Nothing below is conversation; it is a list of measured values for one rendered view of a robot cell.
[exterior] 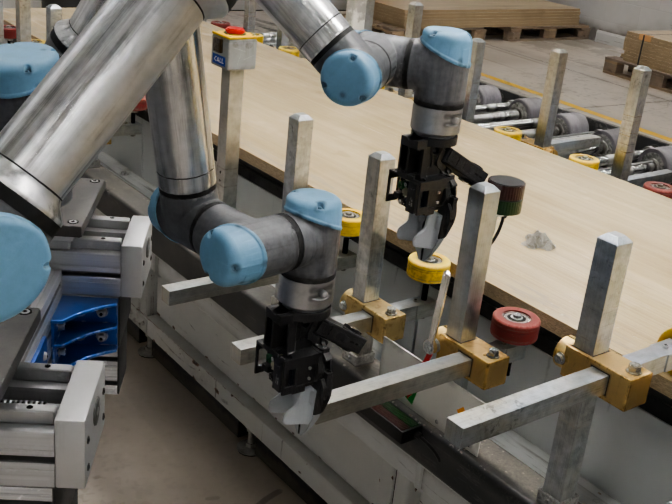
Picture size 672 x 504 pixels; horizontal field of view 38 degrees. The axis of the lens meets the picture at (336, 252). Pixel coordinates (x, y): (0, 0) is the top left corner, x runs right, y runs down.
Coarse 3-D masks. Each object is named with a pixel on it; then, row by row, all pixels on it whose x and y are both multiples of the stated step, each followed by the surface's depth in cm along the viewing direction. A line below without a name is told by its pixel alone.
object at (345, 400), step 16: (512, 352) 160; (416, 368) 150; (432, 368) 151; (448, 368) 152; (464, 368) 154; (352, 384) 144; (368, 384) 144; (384, 384) 145; (400, 384) 146; (416, 384) 148; (432, 384) 151; (336, 400) 139; (352, 400) 141; (368, 400) 143; (384, 400) 145; (320, 416) 138; (336, 416) 140
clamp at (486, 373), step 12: (444, 336) 159; (444, 348) 160; (456, 348) 157; (468, 348) 156; (480, 348) 156; (480, 360) 153; (492, 360) 153; (504, 360) 154; (480, 372) 154; (492, 372) 153; (504, 372) 155; (480, 384) 154; (492, 384) 154
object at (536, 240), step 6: (528, 234) 196; (534, 234) 197; (540, 234) 194; (528, 240) 194; (534, 240) 192; (540, 240) 193; (546, 240) 194; (528, 246) 192; (534, 246) 192; (540, 246) 192; (546, 246) 191; (552, 246) 192
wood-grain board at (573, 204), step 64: (256, 64) 327; (256, 128) 253; (320, 128) 259; (384, 128) 266; (576, 192) 229; (640, 192) 234; (448, 256) 184; (512, 256) 187; (576, 256) 190; (640, 256) 193; (576, 320) 163; (640, 320) 165
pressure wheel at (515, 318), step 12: (504, 312) 162; (516, 312) 161; (528, 312) 162; (492, 324) 160; (504, 324) 157; (516, 324) 157; (528, 324) 158; (504, 336) 158; (516, 336) 157; (528, 336) 158
